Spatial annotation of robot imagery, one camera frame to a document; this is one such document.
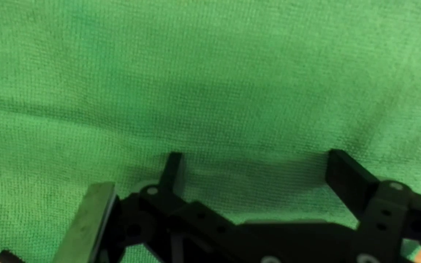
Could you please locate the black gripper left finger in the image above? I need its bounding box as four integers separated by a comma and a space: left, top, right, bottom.
139, 150, 185, 197

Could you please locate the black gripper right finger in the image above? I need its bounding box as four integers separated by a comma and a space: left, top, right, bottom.
324, 147, 412, 216

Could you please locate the green towel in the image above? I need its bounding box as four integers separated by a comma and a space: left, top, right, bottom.
0, 0, 421, 263

